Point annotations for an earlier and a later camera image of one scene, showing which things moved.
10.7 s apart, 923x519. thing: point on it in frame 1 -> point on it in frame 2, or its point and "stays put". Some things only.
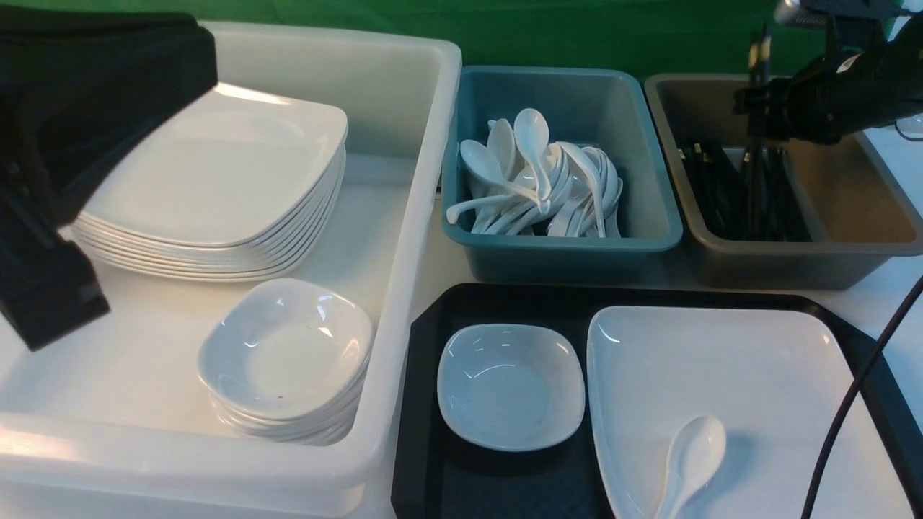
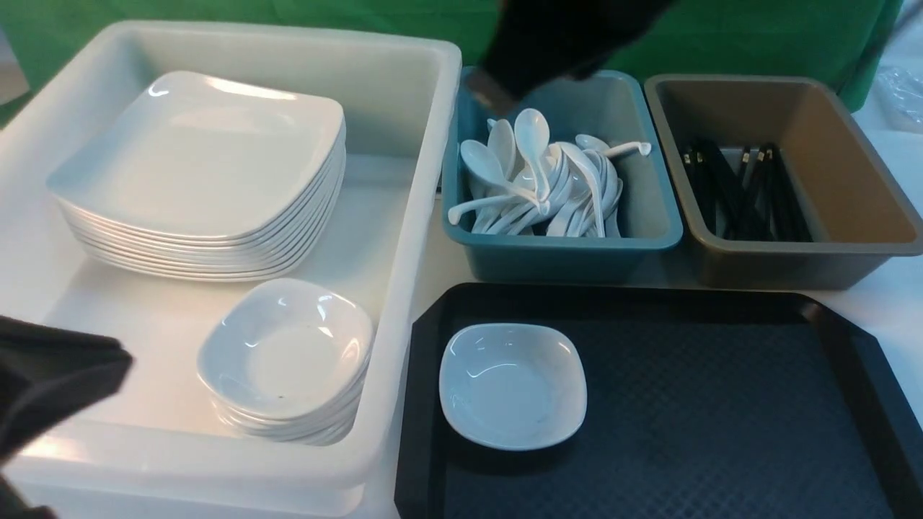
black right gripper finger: (74, 85) -> (46, 373)
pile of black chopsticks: (759, 205) stays put
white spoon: (694, 453) -> (644, 148)
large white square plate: (778, 378) -> (195, 153)
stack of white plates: (240, 187) stays put
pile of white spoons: (522, 184) stays put
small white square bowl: (505, 386) stays put
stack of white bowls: (286, 361) stays put
